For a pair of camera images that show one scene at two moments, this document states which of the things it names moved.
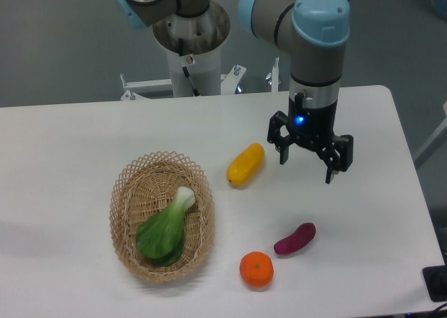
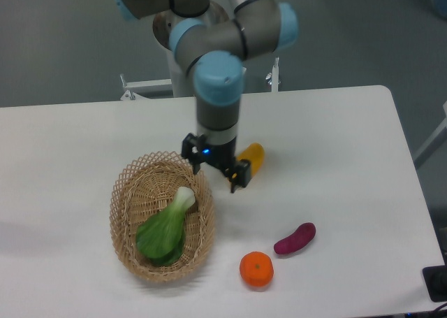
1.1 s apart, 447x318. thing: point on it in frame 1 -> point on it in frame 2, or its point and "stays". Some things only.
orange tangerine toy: (256, 268) stays
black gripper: (312, 128) -> (218, 156)
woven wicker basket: (146, 186) stays
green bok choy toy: (160, 235) stays
